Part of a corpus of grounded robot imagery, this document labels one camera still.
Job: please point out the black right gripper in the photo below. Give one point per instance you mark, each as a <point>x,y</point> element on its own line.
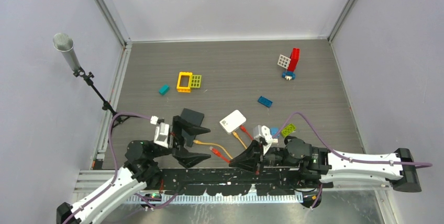
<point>248,158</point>

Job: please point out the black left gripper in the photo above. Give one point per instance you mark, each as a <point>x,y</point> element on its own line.
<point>187,158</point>

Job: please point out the white square switch box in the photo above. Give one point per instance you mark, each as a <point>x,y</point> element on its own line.
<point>233,121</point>

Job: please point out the black network switch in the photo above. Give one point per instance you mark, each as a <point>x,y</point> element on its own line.
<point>192,117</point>

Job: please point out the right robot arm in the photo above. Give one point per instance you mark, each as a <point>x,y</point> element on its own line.
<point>314,167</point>

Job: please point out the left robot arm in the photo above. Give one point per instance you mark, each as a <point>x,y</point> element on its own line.
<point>138,172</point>

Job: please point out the light blue white brick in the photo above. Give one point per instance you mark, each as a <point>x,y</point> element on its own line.
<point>274,132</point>

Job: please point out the lime green flat brick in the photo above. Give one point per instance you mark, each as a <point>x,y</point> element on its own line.
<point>287,130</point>

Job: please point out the teal toy block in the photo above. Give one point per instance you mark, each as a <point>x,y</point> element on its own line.
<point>164,89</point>

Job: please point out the blue flat toy brick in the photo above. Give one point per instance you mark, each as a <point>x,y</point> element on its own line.
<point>265,102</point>

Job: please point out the lime green lattice piece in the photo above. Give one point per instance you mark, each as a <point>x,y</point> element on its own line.
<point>196,81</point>

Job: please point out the blue toy brick base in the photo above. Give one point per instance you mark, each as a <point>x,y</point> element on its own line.
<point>288,75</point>

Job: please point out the white toy lattice piece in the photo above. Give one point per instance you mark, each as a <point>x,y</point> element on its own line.
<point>283,61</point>

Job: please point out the red toy brick tower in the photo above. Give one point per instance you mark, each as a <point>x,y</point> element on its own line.
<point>294,58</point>

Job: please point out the black microphone stand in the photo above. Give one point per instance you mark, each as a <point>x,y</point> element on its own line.
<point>88,79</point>

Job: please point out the silver microphone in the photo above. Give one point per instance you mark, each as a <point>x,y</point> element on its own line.
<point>64,44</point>

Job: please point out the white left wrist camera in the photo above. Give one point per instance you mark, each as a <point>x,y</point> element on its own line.
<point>162,132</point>

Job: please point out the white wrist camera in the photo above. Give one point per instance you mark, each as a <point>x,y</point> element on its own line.
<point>162,132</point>
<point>262,134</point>

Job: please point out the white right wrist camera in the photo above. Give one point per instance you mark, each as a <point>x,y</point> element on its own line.
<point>262,134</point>

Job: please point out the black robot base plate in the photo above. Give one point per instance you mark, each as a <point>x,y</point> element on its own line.
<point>232,182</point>

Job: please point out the white perforated cable tray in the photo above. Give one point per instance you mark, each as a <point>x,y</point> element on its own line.
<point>250,198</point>

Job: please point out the yellow toy window frame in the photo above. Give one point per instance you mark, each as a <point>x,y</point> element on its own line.
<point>184,82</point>

